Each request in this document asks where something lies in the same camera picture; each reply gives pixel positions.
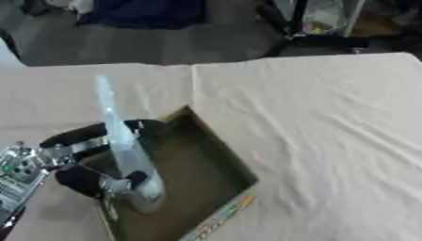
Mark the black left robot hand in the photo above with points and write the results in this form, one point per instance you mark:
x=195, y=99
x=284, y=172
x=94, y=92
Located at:
x=82, y=180

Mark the clear plastic bottle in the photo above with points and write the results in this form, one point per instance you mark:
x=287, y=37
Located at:
x=127, y=150

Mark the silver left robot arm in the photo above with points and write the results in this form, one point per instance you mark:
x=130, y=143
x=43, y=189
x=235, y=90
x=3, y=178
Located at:
x=19, y=175

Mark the tan cardboard box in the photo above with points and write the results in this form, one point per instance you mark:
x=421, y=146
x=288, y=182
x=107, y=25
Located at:
x=181, y=179

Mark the dark blue bag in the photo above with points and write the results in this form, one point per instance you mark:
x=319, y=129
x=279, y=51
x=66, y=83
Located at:
x=145, y=12

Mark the black tripod stand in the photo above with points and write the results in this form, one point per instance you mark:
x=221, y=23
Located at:
x=307, y=28

